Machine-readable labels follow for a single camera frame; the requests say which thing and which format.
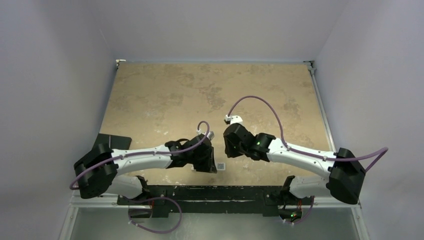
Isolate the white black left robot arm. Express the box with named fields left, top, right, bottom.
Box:
left=69, top=134, right=218, bottom=205

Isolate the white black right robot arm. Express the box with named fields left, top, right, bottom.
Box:
left=223, top=123, right=366, bottom=205

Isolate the black mat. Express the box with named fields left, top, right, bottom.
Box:
left=93, top=133, right=132, bottom=150

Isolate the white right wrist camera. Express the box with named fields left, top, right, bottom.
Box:
left=224, top=114, right=243, bottom=125

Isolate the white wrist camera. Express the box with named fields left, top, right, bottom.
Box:
left=196, top=130, right=215, bottom=141
left=224, top=114, right=243, bottom=125

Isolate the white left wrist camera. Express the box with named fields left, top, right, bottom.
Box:
left=196, top=130, right=215, bottom=141

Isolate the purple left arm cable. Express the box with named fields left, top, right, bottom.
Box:
left=69, top=120, right=212, bottom=191

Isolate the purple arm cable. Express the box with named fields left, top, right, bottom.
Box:
left=226, top=95, right=389, bottom=173
left=69, top=120, right=212, bottom=191

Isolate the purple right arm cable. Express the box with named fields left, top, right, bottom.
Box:
left=226, top=95, right=389, bottom=173

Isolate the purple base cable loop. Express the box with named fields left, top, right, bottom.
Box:
left=122, top=194, right=183, bottom=235

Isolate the aluminium frame rail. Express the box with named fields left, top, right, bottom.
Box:
left=304, top=61, right=370, bottom=240

